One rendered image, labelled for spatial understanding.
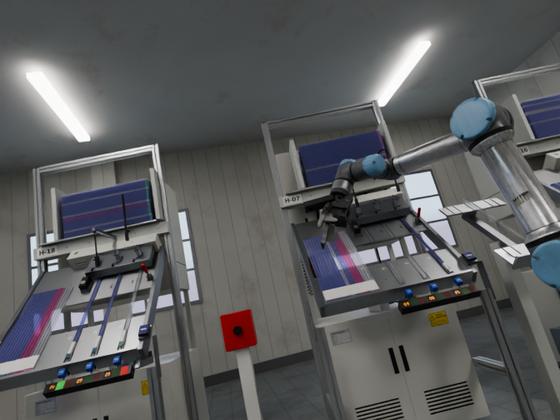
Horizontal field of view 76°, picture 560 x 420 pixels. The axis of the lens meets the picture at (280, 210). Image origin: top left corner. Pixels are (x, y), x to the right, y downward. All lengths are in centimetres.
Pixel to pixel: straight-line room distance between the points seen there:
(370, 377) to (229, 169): 403
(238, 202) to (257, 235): 56
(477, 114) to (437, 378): 134
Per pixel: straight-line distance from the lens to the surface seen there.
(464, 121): 111
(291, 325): 504
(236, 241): 506
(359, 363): 193
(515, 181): 107
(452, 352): 206
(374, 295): 160
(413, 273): 173
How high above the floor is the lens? 77
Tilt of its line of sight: 15 degrees up
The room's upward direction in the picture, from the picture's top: 13 degrees counter-clockwise
